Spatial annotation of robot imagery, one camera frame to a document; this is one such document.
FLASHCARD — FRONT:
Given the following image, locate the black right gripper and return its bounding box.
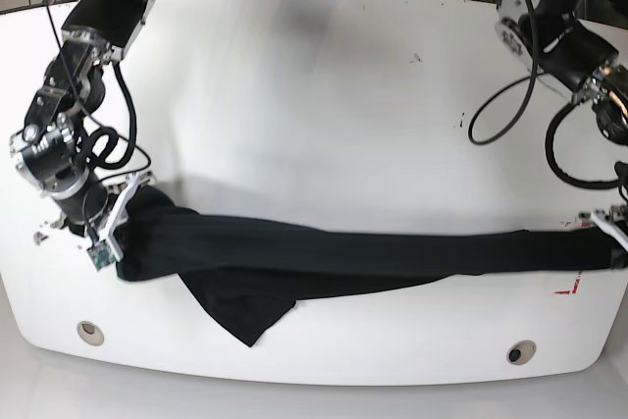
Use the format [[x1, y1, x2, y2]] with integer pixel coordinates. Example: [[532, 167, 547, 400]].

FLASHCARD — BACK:
[[51, 181, 109, 236]]

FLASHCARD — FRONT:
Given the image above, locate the black T-shirt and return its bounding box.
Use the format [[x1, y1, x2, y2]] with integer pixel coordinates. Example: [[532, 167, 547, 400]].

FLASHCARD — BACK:
[[116, 186, 623, 346]]

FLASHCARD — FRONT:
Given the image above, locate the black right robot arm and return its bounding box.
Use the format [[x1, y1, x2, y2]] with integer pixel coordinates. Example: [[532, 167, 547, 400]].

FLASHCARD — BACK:
[[10, 0, 155, 240]]

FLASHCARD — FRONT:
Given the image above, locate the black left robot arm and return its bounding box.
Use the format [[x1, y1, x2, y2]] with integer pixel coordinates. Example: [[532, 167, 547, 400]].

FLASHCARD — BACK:
[[467, 0, 627, 198]]

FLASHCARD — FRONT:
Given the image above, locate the red tape rectangle marker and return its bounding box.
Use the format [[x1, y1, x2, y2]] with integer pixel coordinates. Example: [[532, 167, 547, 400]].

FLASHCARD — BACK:
[[555, 271, 583, 295]]

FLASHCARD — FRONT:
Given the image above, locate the left table grommet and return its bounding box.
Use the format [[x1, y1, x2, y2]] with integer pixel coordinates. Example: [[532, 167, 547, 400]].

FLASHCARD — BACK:
[[77, 321, 105, 346]]

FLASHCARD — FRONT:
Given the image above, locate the table grommet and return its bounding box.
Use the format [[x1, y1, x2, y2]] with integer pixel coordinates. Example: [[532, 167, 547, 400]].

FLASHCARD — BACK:
[[506, 340, 537, 366], [77, 321, 105, 346]]

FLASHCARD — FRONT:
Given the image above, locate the right table grommet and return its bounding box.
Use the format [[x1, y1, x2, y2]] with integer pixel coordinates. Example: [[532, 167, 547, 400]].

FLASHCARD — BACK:
[[506, 340, 537, 366]]

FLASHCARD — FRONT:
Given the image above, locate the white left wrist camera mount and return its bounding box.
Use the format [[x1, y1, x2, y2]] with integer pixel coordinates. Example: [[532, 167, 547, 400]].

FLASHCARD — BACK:
[[577, 205, 628, 250]]

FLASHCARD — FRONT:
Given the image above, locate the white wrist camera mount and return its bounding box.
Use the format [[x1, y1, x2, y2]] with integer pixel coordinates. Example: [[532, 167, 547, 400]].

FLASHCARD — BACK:
[[31, 171, 154, 273], [577, 205, 628, 250]]

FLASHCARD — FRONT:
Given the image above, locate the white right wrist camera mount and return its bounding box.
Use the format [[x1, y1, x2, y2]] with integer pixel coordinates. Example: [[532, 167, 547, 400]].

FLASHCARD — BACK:
[[31, 171, 154, 273]]

